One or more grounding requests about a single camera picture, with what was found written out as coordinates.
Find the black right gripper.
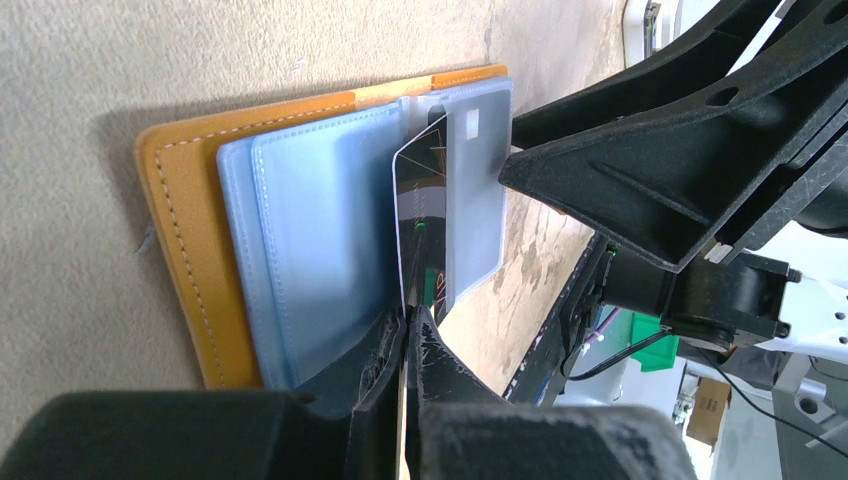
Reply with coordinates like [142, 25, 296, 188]
[499, 1, 847, 272]

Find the orange leather card holder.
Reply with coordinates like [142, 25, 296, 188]
[135, 64, 509, 389]

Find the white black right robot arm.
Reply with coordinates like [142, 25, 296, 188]
[499, 1, 847, 350]

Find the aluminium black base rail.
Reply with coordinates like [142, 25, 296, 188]
[503, 234, 609, 406]

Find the cardboard box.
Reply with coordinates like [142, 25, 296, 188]
[686, 378, 732, 447]

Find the green bin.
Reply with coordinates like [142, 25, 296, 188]
[629, 312, 680, 374]

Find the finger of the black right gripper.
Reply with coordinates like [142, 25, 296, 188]
[512, 0, 779, 149]

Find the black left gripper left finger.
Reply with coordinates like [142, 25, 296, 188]
[1, 311, 407, 479]

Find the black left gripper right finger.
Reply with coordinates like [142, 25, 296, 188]
[405, 307, 696, 479]

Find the black credit card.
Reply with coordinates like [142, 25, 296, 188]
[392, 109, 448, 321]

